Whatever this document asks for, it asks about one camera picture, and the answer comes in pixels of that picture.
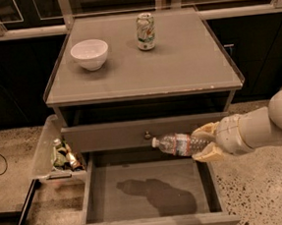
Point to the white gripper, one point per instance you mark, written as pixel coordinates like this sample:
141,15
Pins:
229,135

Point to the clear plastic water bottle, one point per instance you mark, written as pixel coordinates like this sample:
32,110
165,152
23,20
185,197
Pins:
181,144

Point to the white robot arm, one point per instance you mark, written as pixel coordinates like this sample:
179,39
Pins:
241,134

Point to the grey open middle drawer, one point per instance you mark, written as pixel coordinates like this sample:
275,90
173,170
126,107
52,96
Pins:
139,183

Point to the grey wooden drawer cabinet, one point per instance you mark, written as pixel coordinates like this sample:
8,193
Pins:
186,73

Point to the grey top drawer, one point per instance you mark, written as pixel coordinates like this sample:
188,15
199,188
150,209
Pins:
133,133

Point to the brown bottle in bin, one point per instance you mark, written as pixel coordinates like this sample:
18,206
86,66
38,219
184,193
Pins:
71,157

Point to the green bottle in bin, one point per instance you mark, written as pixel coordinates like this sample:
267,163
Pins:
59,154

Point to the green white soda can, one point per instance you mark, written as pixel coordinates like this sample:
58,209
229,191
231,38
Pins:
145,31

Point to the white ceramic bowl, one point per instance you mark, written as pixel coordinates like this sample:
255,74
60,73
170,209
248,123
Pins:
90,54

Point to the clear plastic storage bin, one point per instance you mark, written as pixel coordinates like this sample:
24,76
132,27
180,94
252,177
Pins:
42,162

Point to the black floor rail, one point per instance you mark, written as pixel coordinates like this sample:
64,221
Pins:
23,214

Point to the metal window railing frame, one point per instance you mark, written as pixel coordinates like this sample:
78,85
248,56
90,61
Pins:
22,18

